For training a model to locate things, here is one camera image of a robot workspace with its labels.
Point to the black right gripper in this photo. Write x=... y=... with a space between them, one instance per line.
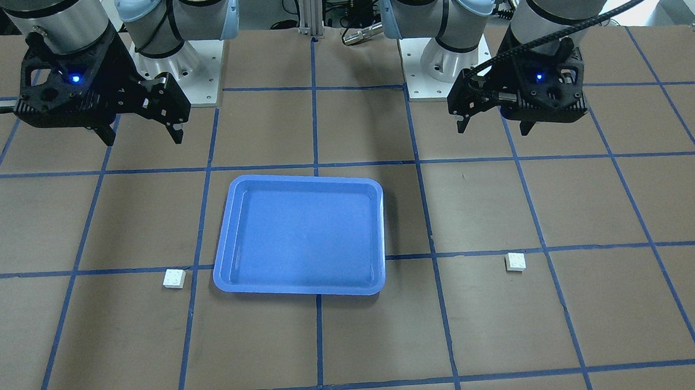
x=119 y=69

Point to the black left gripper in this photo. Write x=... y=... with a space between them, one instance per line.
x=506 y=74

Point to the white block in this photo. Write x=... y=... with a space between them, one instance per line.
x=515 y=261
x=174 y=278

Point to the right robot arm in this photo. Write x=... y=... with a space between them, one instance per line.
x=158 y=28

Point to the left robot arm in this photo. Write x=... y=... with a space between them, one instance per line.
x=457 y=25

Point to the blue plastic tray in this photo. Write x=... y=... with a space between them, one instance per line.
x=302 y=234

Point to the silver metal connector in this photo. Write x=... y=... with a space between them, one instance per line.
x=362 y=35

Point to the black power adapter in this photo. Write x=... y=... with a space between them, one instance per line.
x=360 y=13

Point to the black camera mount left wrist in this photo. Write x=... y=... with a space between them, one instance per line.
x=548 y=87

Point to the black camera mount wrist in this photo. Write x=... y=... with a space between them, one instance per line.
x=81 y=89
x=548 y=87

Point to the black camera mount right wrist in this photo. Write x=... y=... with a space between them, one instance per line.
x=81 y=89

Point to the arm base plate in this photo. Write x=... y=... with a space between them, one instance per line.
x=197 y=68
x=430 y=70

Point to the aluminium frame post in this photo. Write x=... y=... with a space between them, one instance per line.
x=310 y=17

